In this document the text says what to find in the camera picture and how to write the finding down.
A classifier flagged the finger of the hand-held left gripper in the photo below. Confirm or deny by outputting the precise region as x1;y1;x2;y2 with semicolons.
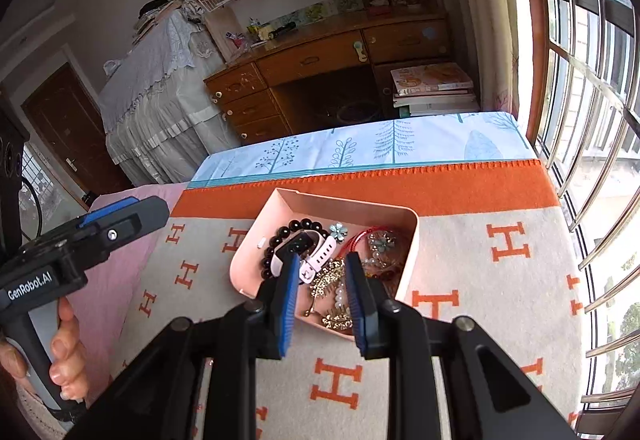
77;198;145;228
60;196;171;267

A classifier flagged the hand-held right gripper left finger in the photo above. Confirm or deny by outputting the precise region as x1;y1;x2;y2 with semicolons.
65;252;302;440

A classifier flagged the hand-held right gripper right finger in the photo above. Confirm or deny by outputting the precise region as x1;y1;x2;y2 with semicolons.
345;251;581;440

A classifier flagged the gold ornate necklace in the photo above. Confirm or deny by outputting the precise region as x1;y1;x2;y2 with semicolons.
309;260;355;332

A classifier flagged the pink strap smartwatch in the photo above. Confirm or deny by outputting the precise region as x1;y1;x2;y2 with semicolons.
272;230;337;285

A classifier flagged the red string bracelet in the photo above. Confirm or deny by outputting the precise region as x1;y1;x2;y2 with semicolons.
336;227;381;253

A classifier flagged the pink jewelry tray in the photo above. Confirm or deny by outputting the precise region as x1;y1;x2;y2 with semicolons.
229;188;420;343

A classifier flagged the person's left hand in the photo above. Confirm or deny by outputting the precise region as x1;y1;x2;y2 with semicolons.
49;297;92;410

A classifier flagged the silver flower hairpin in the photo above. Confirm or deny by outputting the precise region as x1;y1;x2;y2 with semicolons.
370;235;397;257

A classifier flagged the pink bed sheet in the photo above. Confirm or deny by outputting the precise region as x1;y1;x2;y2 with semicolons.
65;182;188;381

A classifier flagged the wooden door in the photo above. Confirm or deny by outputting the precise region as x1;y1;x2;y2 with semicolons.
20;62;133;208

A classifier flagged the orange grey printed blanket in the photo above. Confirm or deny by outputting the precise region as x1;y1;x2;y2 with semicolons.
107;159;586;440

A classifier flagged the white lace cover cloth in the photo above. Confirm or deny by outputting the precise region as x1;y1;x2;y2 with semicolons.
97;2;241;185

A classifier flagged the blue tree print cloth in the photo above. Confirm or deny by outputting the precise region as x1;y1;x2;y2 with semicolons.
190;111;538;191

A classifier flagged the wooden desk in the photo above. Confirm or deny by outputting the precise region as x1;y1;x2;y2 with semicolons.
204;10;453;145

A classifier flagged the black flashlight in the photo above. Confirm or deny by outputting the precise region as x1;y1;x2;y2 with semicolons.
267;21;298;40

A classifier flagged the stack of books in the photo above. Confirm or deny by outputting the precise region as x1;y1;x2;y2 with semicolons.
390;62;482;117

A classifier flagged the colourful printed sheet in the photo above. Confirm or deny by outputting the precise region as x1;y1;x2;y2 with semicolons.
277;0;366;26

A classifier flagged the metal window grille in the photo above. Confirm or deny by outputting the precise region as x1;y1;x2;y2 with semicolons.
520;0;640;436

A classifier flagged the white pearl necklace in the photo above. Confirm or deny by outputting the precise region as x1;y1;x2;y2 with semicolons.
312;282;351;321

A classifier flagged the amber bead bracelet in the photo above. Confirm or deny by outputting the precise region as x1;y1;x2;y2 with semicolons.
362;257;403;293

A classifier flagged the black bead bracelet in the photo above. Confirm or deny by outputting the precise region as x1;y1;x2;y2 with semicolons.
260;218;331;279

